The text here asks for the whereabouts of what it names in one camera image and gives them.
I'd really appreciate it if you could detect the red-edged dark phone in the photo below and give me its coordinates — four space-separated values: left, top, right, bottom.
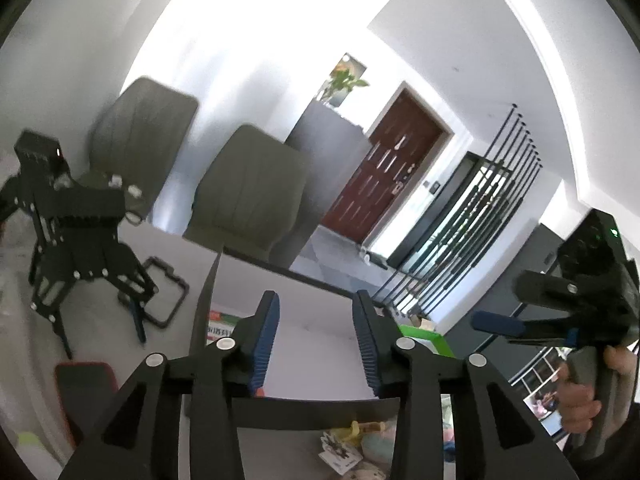
54 361 121 448

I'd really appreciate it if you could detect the grey cardboard box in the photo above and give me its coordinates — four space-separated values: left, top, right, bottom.
189 247 403 432

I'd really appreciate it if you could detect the grey upholstered chair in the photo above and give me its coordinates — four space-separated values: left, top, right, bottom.
182 125 311 268
90 76 200 221

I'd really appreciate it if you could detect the pastel plush toy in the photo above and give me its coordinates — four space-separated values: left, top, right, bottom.
360 430 401 467

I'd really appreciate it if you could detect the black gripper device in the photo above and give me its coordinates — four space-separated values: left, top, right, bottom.
0 130 160 361

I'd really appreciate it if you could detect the person's right hand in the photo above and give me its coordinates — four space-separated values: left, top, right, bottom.
556 346 640 435

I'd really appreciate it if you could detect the green potted plant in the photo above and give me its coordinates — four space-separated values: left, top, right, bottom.
320 65 371 108

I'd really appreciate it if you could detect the brown wooden door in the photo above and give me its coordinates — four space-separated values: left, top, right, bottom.
320 91 446 246

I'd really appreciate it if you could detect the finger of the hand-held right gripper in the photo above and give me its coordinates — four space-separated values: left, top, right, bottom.
515 269 603 313
471 310 583 350

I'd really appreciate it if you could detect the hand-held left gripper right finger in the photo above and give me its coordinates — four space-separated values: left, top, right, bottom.
351 290 581 480

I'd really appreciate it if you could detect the grey paw-print tablecloth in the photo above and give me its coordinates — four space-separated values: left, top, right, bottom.
0 155 351 480

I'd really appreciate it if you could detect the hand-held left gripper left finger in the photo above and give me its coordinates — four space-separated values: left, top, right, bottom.
57 290 281 480

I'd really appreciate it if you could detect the black metal railing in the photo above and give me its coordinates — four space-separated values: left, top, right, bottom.
372 105 543 321

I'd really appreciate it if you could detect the red and white packet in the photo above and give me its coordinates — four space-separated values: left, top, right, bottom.
207 311 247 346

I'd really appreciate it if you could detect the dark grey cabinet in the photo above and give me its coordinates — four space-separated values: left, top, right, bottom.
286 101 373 231

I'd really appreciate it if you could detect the framed wall picture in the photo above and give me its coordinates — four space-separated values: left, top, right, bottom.
327 52 369 108

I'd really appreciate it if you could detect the black rectangular frame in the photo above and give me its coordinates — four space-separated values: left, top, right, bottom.
117 256 191 331

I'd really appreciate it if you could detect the person's right forearm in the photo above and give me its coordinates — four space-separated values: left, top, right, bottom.
565 400 640 480

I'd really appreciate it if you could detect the white box with green rim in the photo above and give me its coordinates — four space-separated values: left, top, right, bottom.
397 324 457 359

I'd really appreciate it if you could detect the yellow plastic toy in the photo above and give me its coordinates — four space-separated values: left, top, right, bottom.
340 420 384 444

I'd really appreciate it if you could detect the black-framed glass door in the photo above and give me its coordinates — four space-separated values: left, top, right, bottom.
385 152 511 273

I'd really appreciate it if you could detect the white printed tag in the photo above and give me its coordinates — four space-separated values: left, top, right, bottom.
319 432 362 476

